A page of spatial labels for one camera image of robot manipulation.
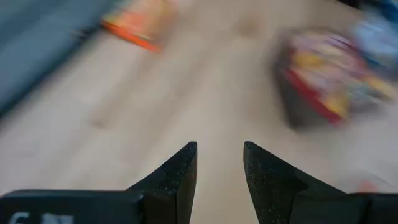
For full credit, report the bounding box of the grey translucent plastic bin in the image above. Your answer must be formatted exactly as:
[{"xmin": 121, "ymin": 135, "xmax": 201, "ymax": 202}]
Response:
[{"xmin": 272, "ymin": 26, "xmax": 398, "ymax": 130}]

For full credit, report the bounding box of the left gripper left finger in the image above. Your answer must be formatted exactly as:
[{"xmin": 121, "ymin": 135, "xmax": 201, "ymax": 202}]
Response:
[{"xmin": 126, "ymin": 141, "xmax": 198, "ymax": 224}]

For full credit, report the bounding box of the blue Maruchan noodle pack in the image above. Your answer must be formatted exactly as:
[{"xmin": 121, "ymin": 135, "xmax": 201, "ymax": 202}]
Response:
[{"xmin": 351, "ymin": 0, "xmax": 398, "ymax": 74}]

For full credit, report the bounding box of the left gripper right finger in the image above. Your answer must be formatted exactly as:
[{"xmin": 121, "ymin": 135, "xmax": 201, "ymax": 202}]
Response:
[{"xmin": 243, "ymin": 141, "xmax": 348, "ymax": 224}]

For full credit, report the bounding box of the orange Maruchan chicken noodle pack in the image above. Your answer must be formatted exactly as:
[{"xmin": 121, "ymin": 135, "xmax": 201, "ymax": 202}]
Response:
[{"xmin": 99, "ymin": 0, "xmax": 180, "ymax": 53}]

